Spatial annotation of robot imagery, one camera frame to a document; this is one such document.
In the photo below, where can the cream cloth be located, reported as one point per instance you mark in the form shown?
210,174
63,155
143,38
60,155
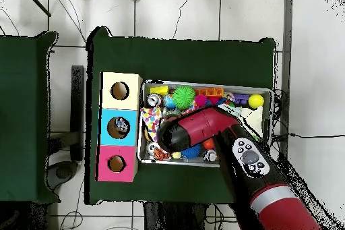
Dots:
254,118

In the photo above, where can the orange plastic brick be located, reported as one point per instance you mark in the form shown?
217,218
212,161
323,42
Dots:
209,92

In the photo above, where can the yellow ball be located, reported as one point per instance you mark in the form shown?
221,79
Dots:
256,101

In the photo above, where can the green fuzzy ball with eyes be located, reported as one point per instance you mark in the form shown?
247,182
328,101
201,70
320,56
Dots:
184,97

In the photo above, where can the crushed can with silver end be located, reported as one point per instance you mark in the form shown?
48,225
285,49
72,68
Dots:
154,100

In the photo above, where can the colourful patterned cloth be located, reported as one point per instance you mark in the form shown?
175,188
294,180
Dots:
151,122

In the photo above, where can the orange tiger plush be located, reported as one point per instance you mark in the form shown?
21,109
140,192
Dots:
162,155

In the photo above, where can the black rod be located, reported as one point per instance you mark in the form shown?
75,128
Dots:
37,2

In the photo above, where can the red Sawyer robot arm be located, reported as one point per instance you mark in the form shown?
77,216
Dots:
204,124

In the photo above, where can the crushed clear plastic bottle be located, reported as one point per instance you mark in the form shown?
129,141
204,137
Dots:
121,124

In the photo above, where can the wooden box with three holes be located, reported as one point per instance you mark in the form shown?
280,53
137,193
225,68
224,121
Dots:
121,101

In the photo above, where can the shallow mesh bin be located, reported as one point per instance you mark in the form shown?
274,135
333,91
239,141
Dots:
188,163

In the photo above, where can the black panel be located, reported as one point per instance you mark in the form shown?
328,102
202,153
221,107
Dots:
77,111

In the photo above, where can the blue spiky ball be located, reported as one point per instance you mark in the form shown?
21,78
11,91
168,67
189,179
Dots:
192,152

